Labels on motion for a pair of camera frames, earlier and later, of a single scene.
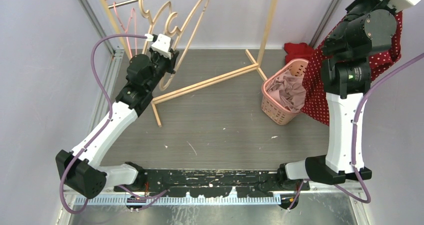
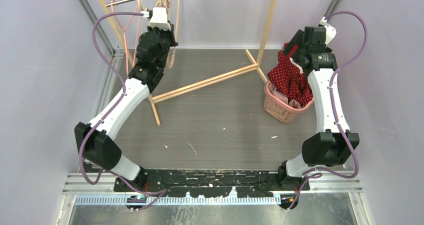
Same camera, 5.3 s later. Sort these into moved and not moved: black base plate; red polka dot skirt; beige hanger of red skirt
Moved: red polka dot skirt; beige hanger of red skirt
Not moved: black base plate
